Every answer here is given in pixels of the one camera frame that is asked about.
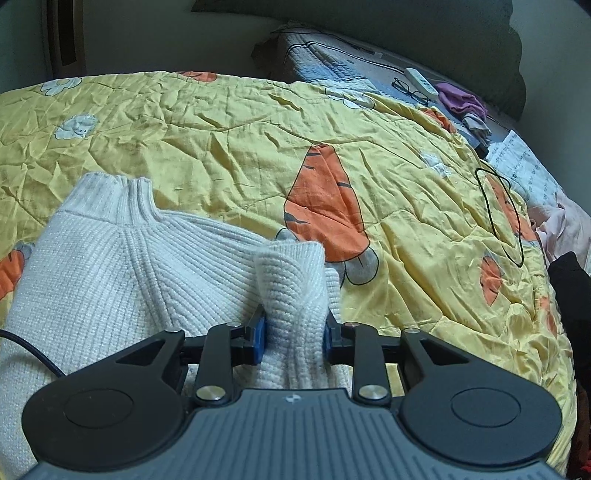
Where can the printed paper sheet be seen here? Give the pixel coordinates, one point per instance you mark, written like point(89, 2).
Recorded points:
point(521, 161)

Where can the yellow carrot print blanket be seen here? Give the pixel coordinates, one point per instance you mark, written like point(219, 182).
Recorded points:
point(221, 138)

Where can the black eyeglasses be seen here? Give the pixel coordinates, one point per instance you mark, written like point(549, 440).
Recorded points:
point(418, 94)

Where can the black cloth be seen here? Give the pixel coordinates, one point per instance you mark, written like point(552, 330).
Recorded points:
point(570, 286)

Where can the dark padded headboard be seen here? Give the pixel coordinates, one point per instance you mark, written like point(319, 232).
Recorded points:
point(369, 23)

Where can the gold standing air conditioner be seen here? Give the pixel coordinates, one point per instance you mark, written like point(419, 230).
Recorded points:
point(64, 37)

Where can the white knitted sweater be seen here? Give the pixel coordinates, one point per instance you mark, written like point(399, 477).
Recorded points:
point(115, 258)

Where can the brown cardboard piece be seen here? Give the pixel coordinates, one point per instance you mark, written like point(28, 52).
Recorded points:
point(268, 55)

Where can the quilted patterned pillow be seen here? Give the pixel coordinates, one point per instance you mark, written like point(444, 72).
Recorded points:
point(332, 60)

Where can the grey cloth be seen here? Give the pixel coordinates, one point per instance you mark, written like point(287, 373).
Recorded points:
point(478, 125)

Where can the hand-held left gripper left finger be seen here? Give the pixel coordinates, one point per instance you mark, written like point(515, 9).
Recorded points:
point(258, 338)

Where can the white remote control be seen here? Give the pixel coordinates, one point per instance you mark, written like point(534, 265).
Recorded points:
point(421, 82)

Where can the pink cloth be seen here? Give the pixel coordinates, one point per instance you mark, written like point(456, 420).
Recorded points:
point(563, 226)

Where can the purple cloth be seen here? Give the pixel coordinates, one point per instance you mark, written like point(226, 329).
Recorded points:
point(459, 98)

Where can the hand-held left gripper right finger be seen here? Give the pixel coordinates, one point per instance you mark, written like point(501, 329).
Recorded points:
point(328, 342)

